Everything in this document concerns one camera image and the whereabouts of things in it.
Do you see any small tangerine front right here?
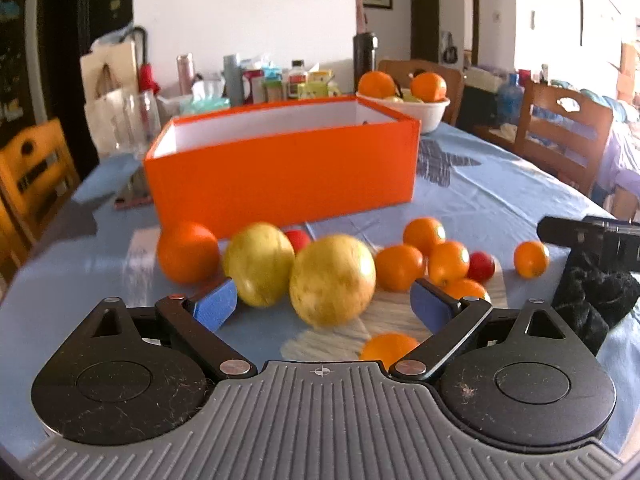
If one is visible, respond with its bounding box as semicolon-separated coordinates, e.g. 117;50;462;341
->
442;278;491;302

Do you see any small tangerine middle right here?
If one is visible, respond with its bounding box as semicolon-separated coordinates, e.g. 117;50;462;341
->
427;240;470;286

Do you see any small red fruit right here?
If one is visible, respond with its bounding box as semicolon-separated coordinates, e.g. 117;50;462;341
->
466;252;496;284

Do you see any small red fruit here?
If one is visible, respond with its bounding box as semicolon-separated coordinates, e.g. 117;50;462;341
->
466;252;496;284
284;229;311;254

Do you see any large orange on table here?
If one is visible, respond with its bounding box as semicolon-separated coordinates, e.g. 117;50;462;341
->
156;221;220;285

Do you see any small tangerine near gripper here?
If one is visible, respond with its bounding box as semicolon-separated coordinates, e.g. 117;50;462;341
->
359;333;419;370

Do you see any small tangerine middle left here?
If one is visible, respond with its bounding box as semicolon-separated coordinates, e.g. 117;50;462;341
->
374;244;425;292

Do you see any yellow pomelo left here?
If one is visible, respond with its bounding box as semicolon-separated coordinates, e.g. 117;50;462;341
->
222;222;295;308

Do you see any yellow pomelo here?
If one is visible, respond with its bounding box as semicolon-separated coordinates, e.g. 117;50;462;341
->
222;222;295;308
288;234;376;328

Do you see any small tangerine far right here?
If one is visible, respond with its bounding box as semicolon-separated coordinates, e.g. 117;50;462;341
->
513;240;550;280

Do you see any small tangerine back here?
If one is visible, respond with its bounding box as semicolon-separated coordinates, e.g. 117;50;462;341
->
402;217;446;258

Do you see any wooden chair far right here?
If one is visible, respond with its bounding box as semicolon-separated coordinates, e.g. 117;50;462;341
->
514;81;613;196

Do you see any yellow pomelo right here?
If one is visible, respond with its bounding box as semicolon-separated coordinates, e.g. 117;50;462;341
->
288;234;376;328

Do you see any small red fruit behind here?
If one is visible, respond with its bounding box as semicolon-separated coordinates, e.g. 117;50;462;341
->
284;229;311;254

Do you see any orange cardboard box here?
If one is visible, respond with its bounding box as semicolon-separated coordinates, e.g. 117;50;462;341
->
143;96;421;240

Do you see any blue water bottle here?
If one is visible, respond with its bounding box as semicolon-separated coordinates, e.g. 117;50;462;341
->
497;73;524;126

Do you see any white fruit bowl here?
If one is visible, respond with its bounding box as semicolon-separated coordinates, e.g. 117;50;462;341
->
357;93;450;133

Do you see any clear glass jar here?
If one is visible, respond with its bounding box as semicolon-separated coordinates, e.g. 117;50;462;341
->
114;90;162;159

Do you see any wooden chair left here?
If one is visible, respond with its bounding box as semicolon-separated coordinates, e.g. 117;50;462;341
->
0;117;82;271

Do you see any brown paper bag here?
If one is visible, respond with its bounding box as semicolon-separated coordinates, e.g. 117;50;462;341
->
80;40;143;158

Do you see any teal tissue box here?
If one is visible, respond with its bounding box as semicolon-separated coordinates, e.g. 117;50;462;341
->
180;79;231;116

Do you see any large orange in bowl right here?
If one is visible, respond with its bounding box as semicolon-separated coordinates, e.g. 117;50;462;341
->
410;72;447;103

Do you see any large orange in bowl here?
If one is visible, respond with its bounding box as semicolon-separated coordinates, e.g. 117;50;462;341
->
410;72;447;103
357;70;397;100

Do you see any red lidded jar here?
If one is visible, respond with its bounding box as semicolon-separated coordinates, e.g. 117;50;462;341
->
243;68;267;104

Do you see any grey cylinder can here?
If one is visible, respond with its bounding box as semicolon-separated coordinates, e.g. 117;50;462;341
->
224;54;244;107

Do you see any large orange in bowl left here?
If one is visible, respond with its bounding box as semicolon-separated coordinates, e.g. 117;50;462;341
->
357;70;397;100

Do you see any pink tumbler bottle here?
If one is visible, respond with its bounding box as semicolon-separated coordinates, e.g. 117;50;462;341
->
176;53;195;96

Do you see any dark supplement bottle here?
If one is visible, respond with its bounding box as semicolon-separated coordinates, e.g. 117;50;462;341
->
286;60;307;100

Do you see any black thermos bottle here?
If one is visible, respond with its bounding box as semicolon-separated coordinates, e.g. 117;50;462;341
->
352;32;378;90

